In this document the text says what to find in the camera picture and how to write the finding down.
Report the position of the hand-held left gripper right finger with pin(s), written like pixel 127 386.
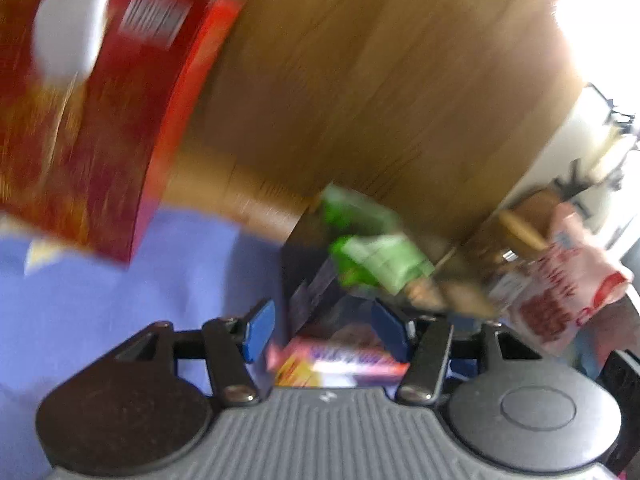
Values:
pixel 390 327

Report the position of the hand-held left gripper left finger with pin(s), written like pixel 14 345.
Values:
pixel 257 330

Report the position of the red candy bar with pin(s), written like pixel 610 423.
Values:
pixel 340 357

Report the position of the green cracker packet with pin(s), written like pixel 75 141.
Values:
pixel 385 260

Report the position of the black cardboard box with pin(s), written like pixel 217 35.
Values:
pixel 305 280

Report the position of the dark green snack packet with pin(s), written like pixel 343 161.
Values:
pixel 350 207

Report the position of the pink snack bag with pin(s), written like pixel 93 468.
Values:
pixel 555 305

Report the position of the nut jar with tan lid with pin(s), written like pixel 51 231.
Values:
pixel 505 280

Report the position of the blue printed bed sheet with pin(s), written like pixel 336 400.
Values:
pixel 100 300

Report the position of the wooden headboard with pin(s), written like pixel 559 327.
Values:
pixel 375 85

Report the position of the red gift box gold pattern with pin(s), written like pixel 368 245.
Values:
pixel 100 135

